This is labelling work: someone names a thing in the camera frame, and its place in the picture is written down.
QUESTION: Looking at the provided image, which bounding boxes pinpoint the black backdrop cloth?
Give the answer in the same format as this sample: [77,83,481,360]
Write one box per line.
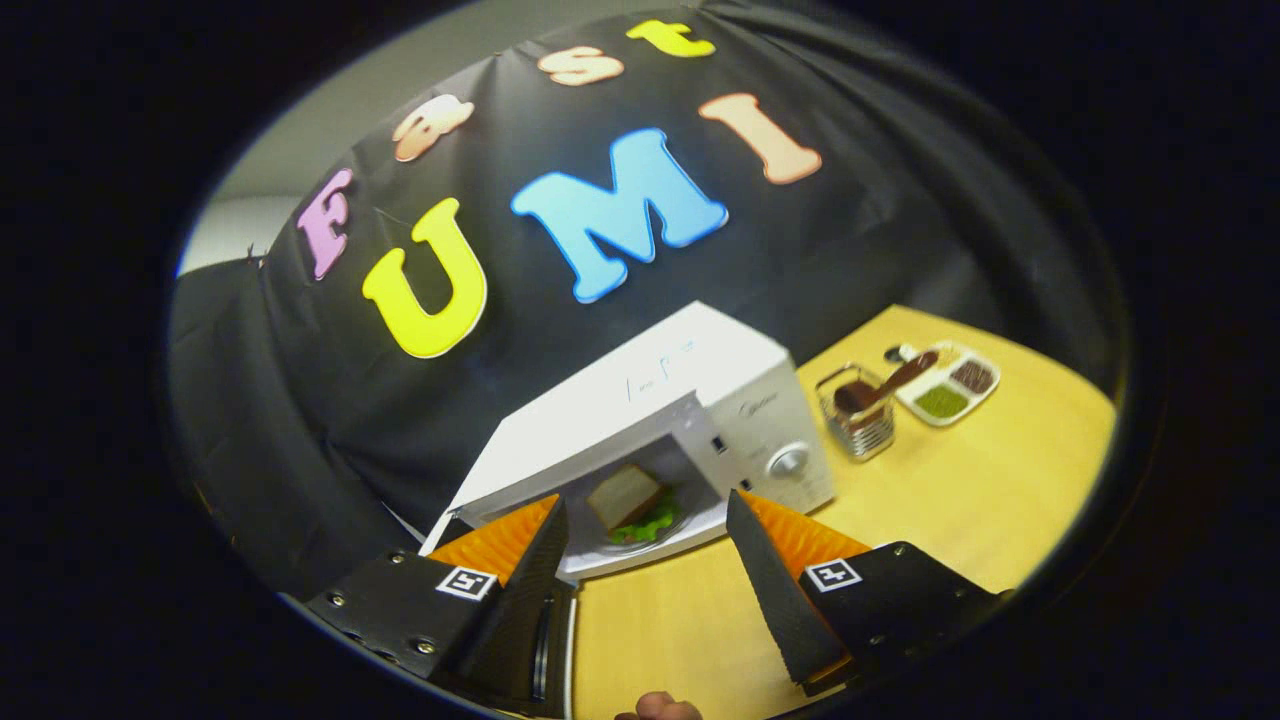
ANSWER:
[168,0,1131,601]

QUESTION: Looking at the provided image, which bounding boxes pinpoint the white divided plate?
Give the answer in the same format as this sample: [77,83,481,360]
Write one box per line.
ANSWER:
[885,340,1001,429]

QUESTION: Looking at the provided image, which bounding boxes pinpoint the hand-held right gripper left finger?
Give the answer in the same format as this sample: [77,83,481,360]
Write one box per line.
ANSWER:
[303,493,573,706]

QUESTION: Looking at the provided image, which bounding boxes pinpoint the sandwich with lettuce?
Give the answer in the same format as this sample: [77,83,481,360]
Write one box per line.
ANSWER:
[585,462,686,546]

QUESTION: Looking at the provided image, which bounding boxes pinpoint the white microwave oven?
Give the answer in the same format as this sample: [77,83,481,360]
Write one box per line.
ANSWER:
[420,300,837,720]

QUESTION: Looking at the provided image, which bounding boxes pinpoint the metal wire basket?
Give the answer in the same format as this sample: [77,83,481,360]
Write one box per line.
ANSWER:
[815,362,897,463]

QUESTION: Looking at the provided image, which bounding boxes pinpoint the brown wooden spoon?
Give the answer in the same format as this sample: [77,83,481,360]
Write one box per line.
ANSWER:
[833,350,941,416]

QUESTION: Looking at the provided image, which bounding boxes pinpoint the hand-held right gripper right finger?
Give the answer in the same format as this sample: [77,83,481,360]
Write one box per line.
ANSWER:
[725,488,1003,699]

